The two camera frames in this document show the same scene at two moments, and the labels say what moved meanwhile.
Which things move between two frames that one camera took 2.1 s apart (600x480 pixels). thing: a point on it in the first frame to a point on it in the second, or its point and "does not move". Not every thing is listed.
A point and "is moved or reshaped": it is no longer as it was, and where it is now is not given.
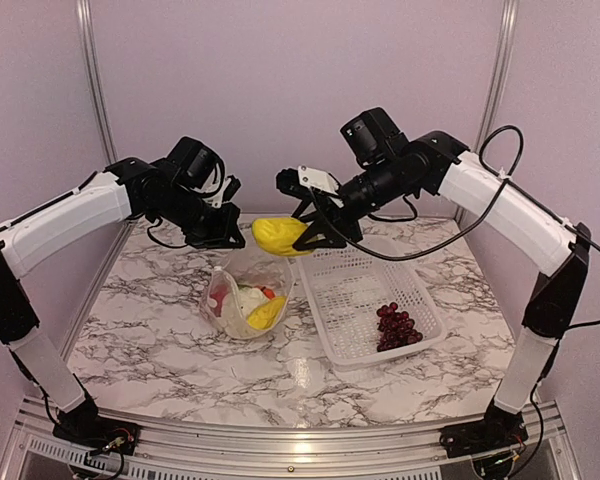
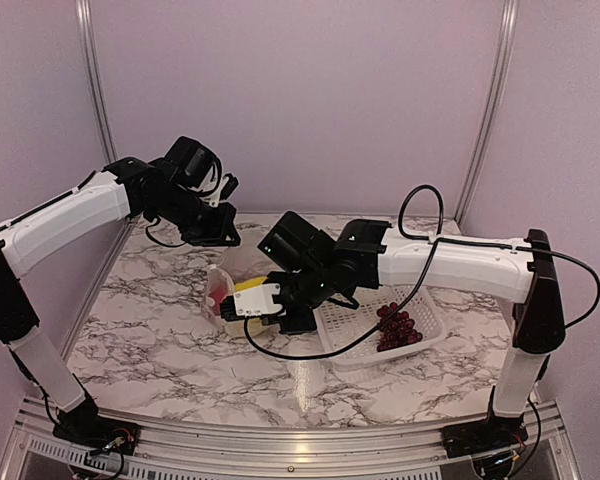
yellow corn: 277,235 is moved or reshaped
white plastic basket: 364,305 does not move
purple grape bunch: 395,328 does not move
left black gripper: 225,228 does not move
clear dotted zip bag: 247,295 does not move
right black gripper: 341,220 to 305,324
